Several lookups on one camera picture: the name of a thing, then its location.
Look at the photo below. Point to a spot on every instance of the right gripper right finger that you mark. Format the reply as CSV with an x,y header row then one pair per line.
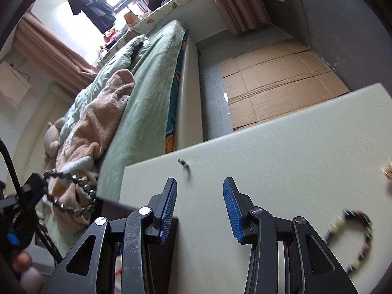
x,y
309,264

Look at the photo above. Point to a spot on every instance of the dark hanging clothes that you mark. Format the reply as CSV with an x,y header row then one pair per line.
x,y
99,12

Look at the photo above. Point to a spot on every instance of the gold butterfly brooch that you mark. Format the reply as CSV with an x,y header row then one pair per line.
x,y
387,169

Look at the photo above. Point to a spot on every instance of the green quilt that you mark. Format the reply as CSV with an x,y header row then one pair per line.
x,y
125,58

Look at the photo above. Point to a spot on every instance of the flattened cardboard sheets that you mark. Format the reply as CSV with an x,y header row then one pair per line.
x,y
275,80

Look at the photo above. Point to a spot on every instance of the pink curtain left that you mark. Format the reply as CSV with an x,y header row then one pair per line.
x,y
48,53

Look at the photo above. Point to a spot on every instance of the person's hand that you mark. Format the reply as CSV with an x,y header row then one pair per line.
x,y
31,279

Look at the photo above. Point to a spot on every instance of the pink fleece blanket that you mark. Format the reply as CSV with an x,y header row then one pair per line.
x,y
72,199

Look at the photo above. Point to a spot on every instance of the bed with green sheet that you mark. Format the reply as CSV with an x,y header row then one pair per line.
x,y
152,123

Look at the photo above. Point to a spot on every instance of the pink curtain right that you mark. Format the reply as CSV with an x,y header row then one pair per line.
x,y
243,15

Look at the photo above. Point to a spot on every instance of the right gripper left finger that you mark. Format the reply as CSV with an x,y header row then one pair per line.
x,y
89,267

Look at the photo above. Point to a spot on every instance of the pink curtain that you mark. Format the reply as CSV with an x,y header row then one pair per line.
x,y
243,15
48,53

